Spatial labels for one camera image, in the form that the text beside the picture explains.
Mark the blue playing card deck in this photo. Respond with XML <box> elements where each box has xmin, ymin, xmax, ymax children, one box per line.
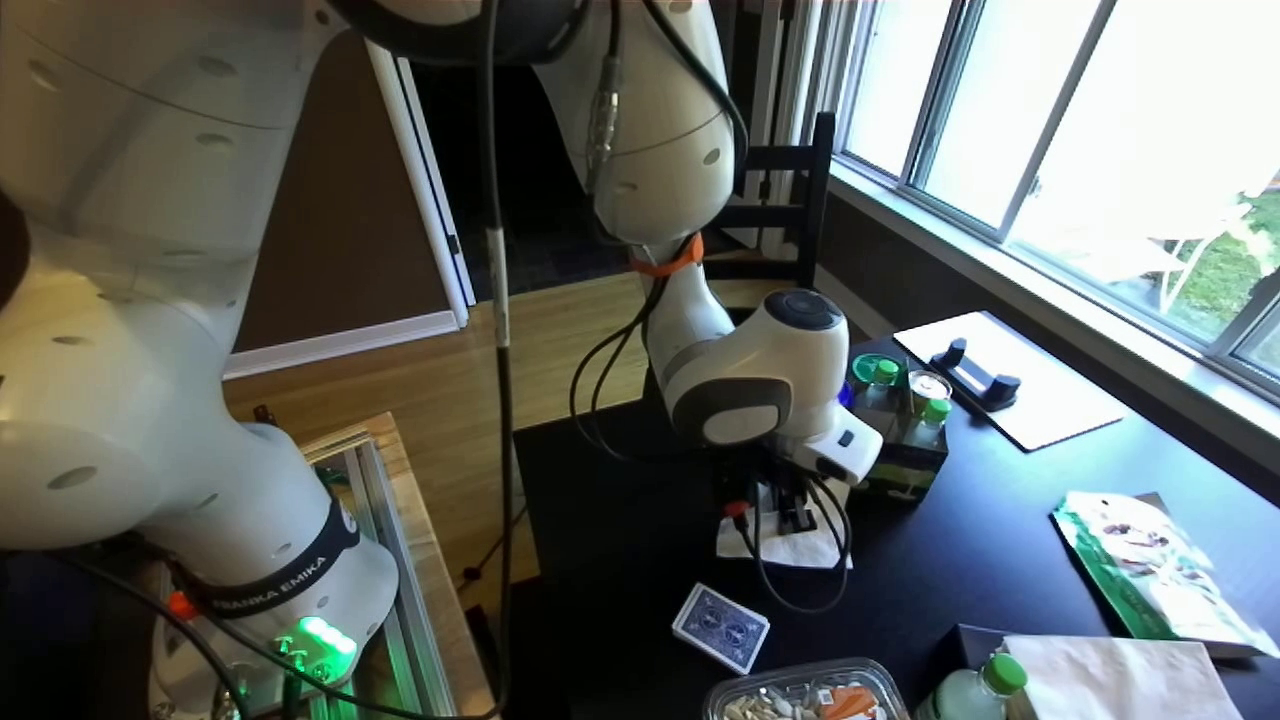
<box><xmin>670</xmin><ymin>583</ymin><xmax>770</xmax><ymax>676</ymax></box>

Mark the green cap bottle foreground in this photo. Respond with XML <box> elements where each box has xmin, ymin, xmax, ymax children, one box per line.
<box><xmin>929</xmin><ymin>654</ymin><xmax>1029</xmax><ymax>720</ymax></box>

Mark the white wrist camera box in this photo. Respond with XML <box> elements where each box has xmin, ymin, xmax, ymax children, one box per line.
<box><xmin>795</xmin><ymin>416</ymin><xmax>885</xmax><ymax>484</ymax></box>

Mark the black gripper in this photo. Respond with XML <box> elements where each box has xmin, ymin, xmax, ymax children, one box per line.
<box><xmin>725</xmin><ymin>466</ymin><xmax>826</xmax><ymax>536</ymax></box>

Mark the black wooden chair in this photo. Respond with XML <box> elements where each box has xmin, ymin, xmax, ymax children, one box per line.
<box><xmin>703</xmin><ymin>114</ymin><xmax>834</xmax><ymax>290</ymax></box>

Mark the white paper napkin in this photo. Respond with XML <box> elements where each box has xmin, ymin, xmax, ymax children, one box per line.
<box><xmin>717</xmin><ymin>482</ymin><xmax>851</xmax><ymax>573</ymax></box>

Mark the green white snack bag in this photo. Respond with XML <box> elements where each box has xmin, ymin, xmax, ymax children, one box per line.
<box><xmin>1053</xmin><ymin>492</ymin><xmax>1280</xmax><ymax>661</ymax></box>

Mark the black green box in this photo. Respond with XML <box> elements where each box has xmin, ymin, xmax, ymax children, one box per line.
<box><xmin>864</xmin><ymin>414</ymin><xmax>947</xmax><ymax>505</ymax></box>

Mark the black handle tool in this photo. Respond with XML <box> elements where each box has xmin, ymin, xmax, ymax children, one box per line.
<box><xmin>932</xmin><ymin>337</ymin><xmax>1020</xmax><ymax>414</ymax></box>

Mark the clear plastic food container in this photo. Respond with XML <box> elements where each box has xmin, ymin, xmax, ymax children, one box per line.
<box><xmin>703</xmin><ymin>655</ymin><xmax>910</xmax><ymax>720</ymax></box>

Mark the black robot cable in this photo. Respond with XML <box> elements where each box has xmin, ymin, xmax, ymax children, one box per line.
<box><xmin>471</xmin><ymin>0</ymin><xmax>855</xmax><ymax>720</ymax></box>

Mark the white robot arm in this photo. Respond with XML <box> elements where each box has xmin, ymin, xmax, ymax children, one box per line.
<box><xmin>0</xmin><ymin>0</ymin><xmax>851</xmax><ymax>717</ymax></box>

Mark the small green cap bottle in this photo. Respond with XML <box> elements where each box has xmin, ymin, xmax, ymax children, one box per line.
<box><xmin>909</xmin><ymin>399</ymin><xmax>952</xmax><ymax>447</ymax></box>

